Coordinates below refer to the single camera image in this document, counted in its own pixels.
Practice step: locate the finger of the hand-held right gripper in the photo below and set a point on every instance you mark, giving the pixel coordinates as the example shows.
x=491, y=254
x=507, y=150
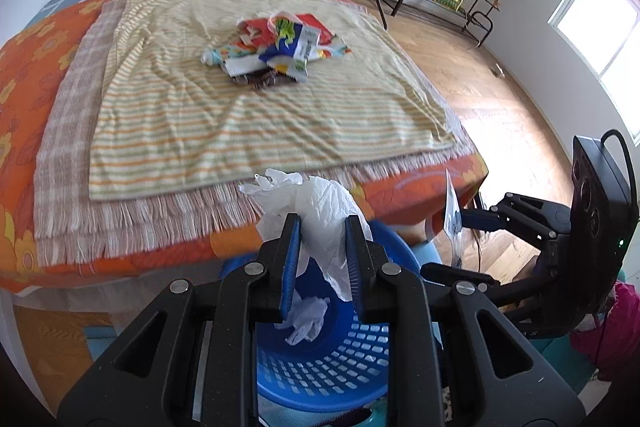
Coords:
x=465, y=276
x=480, y=219

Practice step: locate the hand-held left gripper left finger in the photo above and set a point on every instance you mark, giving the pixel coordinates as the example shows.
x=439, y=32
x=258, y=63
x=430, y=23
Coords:
x=290, y=274

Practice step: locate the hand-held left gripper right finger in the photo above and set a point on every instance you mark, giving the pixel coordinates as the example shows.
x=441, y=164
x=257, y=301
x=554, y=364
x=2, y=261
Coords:
x=354, y=277

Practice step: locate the clear printed plastic wrapper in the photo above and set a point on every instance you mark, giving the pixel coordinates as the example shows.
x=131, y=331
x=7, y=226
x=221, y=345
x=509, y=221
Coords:
x=452, y=212

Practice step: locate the white plastic glove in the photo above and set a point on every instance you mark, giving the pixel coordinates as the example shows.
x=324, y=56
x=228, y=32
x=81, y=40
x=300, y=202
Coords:
x=307, y=319
x=325, y=207

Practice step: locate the blue plastic basket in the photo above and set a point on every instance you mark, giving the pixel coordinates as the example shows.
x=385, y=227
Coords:
x=340, y=357

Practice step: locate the brown wrapper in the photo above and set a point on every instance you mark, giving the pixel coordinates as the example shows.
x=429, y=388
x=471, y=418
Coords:
x=265, y=81

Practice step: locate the white paper box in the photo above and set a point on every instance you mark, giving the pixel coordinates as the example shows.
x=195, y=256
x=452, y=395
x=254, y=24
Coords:
x=245, y=66

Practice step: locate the colorful snack wrapper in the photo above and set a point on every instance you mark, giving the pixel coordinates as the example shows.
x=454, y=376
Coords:
x=335, y=53

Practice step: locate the red cardboard box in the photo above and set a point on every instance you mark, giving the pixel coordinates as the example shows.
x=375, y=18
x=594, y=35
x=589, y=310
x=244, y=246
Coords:
x=316, y=26

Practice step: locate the light blue mat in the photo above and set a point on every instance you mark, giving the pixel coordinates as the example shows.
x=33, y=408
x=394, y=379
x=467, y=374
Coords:
x=430, y=254

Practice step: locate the pink cloth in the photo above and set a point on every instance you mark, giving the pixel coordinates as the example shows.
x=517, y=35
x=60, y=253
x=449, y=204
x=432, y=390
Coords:
x=620, y=337

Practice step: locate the small white floor object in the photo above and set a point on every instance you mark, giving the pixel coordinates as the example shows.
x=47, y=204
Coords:
x=498, y=71

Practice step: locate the yellow striped towel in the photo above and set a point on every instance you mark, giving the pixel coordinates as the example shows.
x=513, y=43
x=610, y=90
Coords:
x=200, y=127

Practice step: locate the window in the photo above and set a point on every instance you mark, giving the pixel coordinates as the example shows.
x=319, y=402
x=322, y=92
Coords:
x=595, y=2

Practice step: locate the wooden bed base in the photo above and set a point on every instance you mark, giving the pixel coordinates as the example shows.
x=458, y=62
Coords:
x=50, y=347

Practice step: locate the plaid fringed blanket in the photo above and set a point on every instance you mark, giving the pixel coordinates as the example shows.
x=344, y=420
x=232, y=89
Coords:
x=65, y=147

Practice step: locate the orange patterned bed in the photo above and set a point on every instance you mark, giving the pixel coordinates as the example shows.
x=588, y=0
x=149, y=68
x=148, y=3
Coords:
x=25, y=72

